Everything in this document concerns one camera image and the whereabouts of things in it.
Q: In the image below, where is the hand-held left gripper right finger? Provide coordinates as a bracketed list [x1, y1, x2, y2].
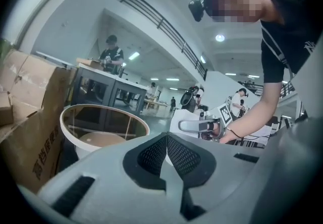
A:
[166, 116, 323, 224]

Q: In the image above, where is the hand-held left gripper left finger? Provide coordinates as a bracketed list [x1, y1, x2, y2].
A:
[37, 132, 182, 224]

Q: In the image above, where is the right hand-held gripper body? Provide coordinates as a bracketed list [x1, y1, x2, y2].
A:
[199, 103, 233, 143]

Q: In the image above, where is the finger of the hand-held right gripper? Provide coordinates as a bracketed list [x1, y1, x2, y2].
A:
[178, 120, 216, 132]

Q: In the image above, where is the person's right forearm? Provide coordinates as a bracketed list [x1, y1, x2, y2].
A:
[227, 96, 280, 143]

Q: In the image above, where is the person's right hand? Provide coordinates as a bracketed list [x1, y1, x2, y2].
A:
[213, 122, 234, 144]

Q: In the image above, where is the round white glass-top table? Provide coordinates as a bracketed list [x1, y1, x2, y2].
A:
[59, 103, 151, 160]

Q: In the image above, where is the light wooden workbench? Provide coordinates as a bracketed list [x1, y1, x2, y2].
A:
[143, 98, 169, 116]

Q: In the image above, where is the large printed cardboard box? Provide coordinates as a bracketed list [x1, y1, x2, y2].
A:
[0, 49, 79, 195]

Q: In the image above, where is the black faucet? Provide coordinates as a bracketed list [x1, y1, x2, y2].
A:
[118, 65, 129, 79]

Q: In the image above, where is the person's black shirt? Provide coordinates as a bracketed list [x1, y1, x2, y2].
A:
[259, 0, 323, 84]

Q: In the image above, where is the flat open cardboard box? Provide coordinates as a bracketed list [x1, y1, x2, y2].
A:
[76, 57, 104, 70]

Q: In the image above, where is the black mezzanine railing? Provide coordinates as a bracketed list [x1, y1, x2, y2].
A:
[120, 0, 209, 81]

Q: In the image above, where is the grey shoulder strap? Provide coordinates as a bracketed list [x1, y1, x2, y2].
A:
[261, 26, 295, 79]

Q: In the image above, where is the black head-mounted camera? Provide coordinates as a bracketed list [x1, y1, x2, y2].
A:
[188, 0, 205, 22]

